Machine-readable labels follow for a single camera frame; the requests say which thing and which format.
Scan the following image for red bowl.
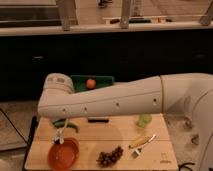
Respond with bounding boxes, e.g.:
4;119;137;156
47;138;79;171

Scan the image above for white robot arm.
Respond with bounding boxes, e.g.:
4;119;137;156
38;73;213;171

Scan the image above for black wooden block brush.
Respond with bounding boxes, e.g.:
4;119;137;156
87;118;109;123

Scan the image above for orange fruit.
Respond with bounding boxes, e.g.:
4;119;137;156
86;79;96;89

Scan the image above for green tray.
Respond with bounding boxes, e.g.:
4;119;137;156
70;75;114;92

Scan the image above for wooden cutting board table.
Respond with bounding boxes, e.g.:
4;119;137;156
24;113;179;171

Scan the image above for green pepper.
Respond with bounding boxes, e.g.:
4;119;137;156
53;119;79;133

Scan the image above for silver fork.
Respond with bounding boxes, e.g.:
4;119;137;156
131;134;156;159

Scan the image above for bunch of dark grapes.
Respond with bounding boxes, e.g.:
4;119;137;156
97;146;123;167

